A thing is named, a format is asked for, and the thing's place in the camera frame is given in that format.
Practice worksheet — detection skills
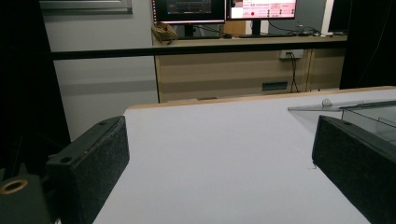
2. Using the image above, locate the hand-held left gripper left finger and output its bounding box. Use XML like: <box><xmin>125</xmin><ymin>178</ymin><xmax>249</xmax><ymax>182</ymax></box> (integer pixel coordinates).
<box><xmin>45</xmin><ymin>115</ymin><xmax>131</xmax><ymax>224</ymax></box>

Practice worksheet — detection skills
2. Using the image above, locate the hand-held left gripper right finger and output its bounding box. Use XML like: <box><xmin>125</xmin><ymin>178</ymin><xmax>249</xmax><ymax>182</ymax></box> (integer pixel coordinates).
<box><xmin>311</xmin><ymin>115</ymin><xmax>396</xmax><ymax>224</ymax></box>

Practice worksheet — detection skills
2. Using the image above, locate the clear plastic box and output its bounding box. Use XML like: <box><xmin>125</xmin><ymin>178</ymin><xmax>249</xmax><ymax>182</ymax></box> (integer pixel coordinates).
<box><xmin>341</xmin><ymin>100</ymin><xmax>396</xmax><ymax>147</ymax></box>

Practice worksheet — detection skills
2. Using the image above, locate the black monitor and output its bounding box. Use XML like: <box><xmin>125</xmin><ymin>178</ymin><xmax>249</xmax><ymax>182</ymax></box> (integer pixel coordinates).
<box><xmin>327</xmin><ymin>0</ymin><xmax>353</xmax><ymax>35</ymax></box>

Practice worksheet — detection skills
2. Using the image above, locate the wooden desk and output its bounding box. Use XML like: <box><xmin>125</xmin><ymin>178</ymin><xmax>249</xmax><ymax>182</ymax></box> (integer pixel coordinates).
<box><xmin>152</xmin><ymin>35</ymin><xmax>348</xmax><ymax>104</ymax></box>

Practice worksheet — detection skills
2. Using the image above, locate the tan crumpled bag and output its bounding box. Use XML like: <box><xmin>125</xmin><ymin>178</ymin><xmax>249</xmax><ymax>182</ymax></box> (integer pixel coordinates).
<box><xmin>150</xmin><ymin>21</ymin><xmax>179</xmax><ymax>45</ymax></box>

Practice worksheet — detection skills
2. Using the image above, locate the grey framed board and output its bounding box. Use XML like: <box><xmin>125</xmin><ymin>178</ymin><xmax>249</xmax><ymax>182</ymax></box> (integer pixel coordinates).
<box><xmin>38</xmin><ymin>0</ymin><xmax>134</xmax><ymax>15</ymax></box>

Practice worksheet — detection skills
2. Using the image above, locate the pink screen monitor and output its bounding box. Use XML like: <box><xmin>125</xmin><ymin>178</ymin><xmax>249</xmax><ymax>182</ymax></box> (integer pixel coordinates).
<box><xmin>226</xmin><ymin>0</ymin><xmax>298</xmax><ymax>35</ymax></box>

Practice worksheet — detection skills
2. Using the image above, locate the dark screen monitor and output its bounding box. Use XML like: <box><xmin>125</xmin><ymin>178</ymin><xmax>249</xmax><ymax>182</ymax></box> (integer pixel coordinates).
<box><xmin>151</xmin><ymin>0</ymin><xmax>226</xmax><ymax>39</ymax></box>

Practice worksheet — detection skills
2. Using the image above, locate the black power cable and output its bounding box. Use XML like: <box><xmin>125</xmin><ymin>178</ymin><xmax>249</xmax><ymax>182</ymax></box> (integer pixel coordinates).
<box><xmin>286</xmin><ymin>51</ymin><xmax>301</xmax><ymax>93</ymax></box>

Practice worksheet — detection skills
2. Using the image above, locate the white wall socket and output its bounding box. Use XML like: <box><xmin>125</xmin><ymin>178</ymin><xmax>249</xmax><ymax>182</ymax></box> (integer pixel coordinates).
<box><xmin>279</xmin><ymin>49</ymin><xmax>304</xmax><ymax>60</ymax></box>

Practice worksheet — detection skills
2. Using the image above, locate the black horizontal frame bar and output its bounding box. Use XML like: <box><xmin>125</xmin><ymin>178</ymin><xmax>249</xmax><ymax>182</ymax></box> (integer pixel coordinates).
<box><xmin>49</xmin><ymin>40</ymin><xmax>348</xmax><ymax>61</ymax></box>

